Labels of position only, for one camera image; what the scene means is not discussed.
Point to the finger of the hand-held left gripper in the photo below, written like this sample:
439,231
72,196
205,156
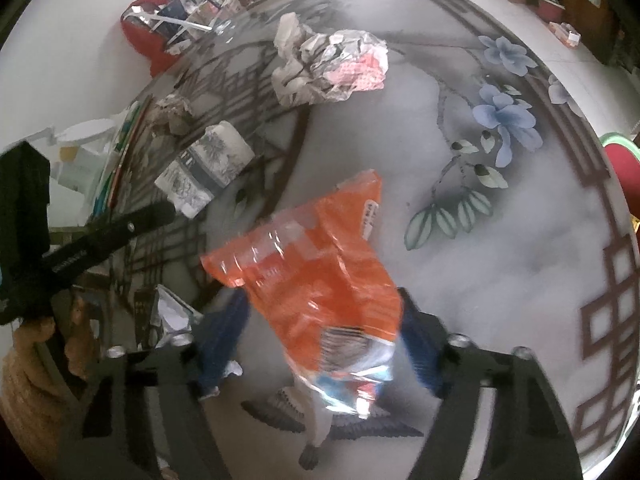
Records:
115,232

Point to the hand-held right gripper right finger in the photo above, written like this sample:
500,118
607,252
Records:
422,350

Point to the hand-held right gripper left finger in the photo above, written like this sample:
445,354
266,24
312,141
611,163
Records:
222,340

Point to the orange snack bag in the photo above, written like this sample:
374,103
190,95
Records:
320,270

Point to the red bin full of trash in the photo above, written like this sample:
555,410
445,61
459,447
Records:
147,40

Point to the person's left hand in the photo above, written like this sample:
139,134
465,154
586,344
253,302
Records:
35,390

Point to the silver wrapper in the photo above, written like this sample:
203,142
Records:
175,315

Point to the stack of books and papers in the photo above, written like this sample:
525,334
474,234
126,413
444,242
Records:
117,170

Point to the grey printed tissue pack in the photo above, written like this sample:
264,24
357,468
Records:
210,165

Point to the crumpled brown paper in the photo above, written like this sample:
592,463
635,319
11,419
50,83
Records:
172,112

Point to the red and green stool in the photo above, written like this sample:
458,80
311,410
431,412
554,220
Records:
625,165

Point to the small pink and white box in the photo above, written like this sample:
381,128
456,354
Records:
565,35

